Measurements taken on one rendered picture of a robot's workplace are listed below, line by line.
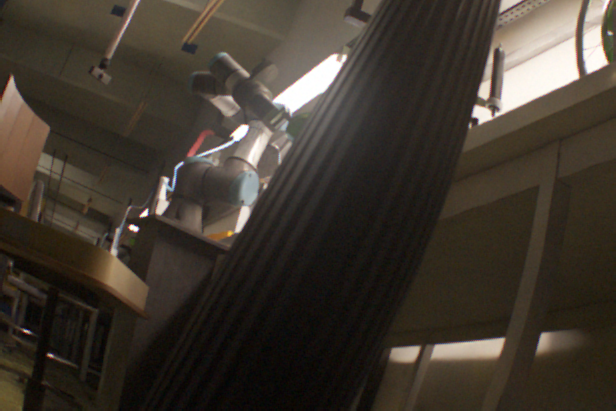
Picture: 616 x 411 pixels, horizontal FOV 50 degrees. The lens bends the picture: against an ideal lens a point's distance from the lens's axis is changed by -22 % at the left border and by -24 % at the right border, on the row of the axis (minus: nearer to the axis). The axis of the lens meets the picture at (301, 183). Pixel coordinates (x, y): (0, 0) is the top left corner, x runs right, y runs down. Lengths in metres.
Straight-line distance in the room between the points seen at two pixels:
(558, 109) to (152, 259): 1.33
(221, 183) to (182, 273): 0.26
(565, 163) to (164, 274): 1.29
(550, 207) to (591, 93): 0.19
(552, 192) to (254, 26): 6.48
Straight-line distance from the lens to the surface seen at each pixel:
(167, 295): 2.04
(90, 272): 1.33
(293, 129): 1.75
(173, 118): 10.49
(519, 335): 0.95
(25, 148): 1.77
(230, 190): 2.08
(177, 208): 2.13
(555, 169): 1.01
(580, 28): 1.71
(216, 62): 2.00
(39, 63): 10.51
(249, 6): 7.43
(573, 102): 0.94
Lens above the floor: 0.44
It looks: 17 degrees up
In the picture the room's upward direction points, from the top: 16 degrees clockwise
